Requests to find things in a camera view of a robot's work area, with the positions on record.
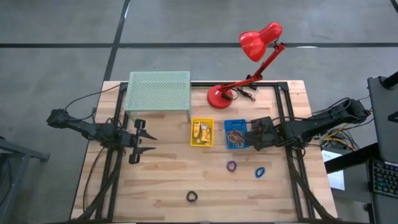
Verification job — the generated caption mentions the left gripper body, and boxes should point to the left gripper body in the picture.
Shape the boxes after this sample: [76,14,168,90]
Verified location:
[119,130,139,153]

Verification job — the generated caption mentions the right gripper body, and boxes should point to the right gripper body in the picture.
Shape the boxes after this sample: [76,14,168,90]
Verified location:
[260,123,278,147]

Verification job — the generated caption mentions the red desk lamp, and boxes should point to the red desk lamp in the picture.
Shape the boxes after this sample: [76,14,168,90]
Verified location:
[206,21,287,110]

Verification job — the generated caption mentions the blue plastic basket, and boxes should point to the blue plastic basket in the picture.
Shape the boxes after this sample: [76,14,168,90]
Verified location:
[223,119,249,150]

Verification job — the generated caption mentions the green perforated metal shelf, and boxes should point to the green perforated metal shelf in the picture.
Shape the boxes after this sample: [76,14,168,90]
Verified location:
[123,70,192,123]

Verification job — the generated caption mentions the yellow plastic basket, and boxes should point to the yellow plastic basket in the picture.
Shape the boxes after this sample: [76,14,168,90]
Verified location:
[190,117,215,147]

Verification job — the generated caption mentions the white paper sheet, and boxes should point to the white paper sheet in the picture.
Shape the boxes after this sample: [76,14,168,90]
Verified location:
[322,150,346,191]

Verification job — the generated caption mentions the grey metal stand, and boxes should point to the grey metal stand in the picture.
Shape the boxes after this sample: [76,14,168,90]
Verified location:
[0,136,51,224]

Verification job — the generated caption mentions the black backlit keyboard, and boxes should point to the black backlit keyboard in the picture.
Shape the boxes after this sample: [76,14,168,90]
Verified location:
[369,160,398,199]

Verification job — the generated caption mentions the black lamp cord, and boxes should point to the black lamp cord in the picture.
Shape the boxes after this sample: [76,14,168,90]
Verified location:
[231,83,257,103]

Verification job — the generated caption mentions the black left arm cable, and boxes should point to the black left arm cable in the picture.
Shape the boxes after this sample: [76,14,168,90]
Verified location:
[63,83,122,122]

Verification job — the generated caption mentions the yellow and black cables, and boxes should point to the yellow and black cables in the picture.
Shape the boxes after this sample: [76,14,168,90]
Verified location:
[320,107,374,152]

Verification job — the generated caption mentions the black aluminium table frame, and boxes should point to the black aluminium table frame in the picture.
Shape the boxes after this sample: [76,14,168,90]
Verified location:
[76,81,336,223]

